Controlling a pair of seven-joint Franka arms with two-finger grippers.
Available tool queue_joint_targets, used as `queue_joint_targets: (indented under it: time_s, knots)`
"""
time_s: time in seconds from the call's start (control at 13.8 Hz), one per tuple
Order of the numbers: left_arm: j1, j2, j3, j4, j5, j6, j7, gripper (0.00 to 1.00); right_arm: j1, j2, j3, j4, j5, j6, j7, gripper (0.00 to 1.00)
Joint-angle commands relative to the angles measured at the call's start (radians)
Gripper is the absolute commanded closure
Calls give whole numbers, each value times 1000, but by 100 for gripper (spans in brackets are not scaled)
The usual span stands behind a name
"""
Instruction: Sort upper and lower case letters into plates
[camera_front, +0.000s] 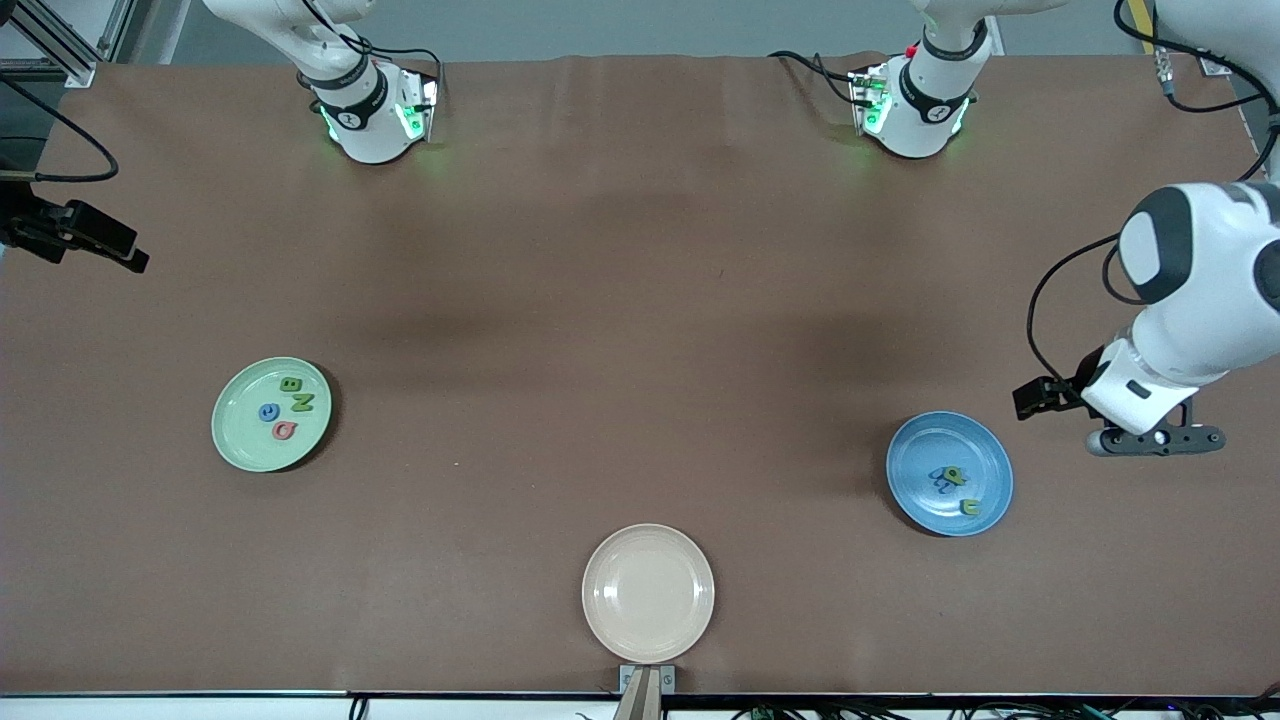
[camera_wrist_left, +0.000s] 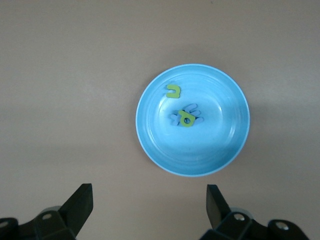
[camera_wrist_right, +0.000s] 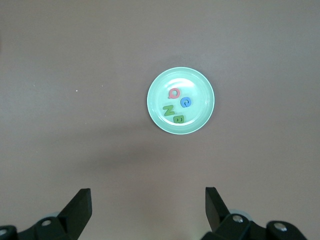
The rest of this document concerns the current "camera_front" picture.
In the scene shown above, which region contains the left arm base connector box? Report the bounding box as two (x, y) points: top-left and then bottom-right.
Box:
(848, 65), (893, 136)

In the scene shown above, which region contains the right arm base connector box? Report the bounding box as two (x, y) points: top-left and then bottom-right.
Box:
(395, 68), (441, 143)

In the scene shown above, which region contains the blue plate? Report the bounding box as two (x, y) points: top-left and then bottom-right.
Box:
(886, 411), (1014, 538)

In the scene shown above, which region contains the green plate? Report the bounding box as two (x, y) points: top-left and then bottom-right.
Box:
(211, 357), (333, 473)

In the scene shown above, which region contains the beige plate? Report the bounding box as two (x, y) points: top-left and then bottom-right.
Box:
(581, 523), (716, 665)

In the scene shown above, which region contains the brown table mat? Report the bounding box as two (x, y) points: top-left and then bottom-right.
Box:
(0, 52), (1280, 696)

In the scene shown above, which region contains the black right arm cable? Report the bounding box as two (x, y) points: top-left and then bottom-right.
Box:
(0, 74), (120, 185)

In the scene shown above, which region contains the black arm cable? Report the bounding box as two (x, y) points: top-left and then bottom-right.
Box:
(0, 74), (120, 185)
(1026, 0), (1280, 389)

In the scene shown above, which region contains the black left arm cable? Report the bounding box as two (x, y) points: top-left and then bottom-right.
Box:
(1026, 0), (1280, 389)

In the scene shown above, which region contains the black right base cable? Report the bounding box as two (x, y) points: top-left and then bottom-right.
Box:
(368, 47), (446, 111)

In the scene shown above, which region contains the black base cable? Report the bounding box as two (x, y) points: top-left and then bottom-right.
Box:
(368, 47), (446, 111)
(768, 50), (863, 106)

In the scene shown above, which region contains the black left base cable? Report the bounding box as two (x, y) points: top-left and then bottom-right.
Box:
(768, 50), (863, 106)

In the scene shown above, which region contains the white table edge rail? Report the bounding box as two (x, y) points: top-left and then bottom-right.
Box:
(0, 690), (1280, 720)

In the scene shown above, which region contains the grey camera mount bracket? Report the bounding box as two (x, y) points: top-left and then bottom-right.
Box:
(612, 664), (677, 720)

